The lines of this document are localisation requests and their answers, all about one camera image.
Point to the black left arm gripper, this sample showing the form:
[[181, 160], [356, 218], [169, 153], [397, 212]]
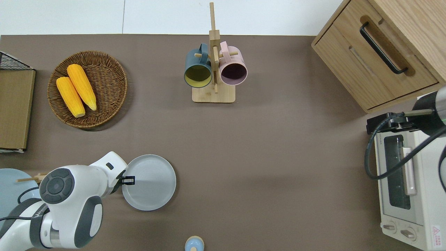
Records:
[[119, 182]]

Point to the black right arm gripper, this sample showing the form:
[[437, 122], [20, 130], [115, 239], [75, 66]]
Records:
[[378, 123]]

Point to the gray round plate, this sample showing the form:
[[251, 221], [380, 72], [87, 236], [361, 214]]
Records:
[[153, 184]]

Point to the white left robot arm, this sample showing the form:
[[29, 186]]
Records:
[[69, 202]]

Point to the wooden plate rack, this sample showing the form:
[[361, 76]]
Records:
[[33, 178]]

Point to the light blue round plate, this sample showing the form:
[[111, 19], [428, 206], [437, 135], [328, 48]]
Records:
[[8, 188]]

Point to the wooden drawer cabinet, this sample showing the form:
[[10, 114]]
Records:
[[352, 69]]

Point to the white toaster oven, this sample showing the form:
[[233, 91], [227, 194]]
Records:
[[432, 188]]

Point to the round wicker basket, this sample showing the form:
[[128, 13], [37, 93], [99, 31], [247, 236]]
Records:
[[108, 87]]

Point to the small blue tan shaker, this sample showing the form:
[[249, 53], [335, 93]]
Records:
[[194, 244]]

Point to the yellow corn cob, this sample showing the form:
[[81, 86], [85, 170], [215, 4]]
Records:
[[69, 96], [82, 85]]

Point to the toaster oven knob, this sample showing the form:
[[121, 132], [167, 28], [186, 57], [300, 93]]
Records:
[[408, 233], [390, 227]]

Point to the brown table mat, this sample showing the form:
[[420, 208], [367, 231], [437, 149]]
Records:
[[278, 157]]

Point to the wooden mug tree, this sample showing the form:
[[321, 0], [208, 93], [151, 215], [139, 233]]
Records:
[[213, 96]]

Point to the brown wooden board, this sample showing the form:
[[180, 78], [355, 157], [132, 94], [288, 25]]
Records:
[[15, 108]]

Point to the dark blue mug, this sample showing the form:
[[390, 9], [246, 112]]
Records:
[[197, 62]]

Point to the pink mug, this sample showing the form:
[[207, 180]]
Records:
[[234, 61]]

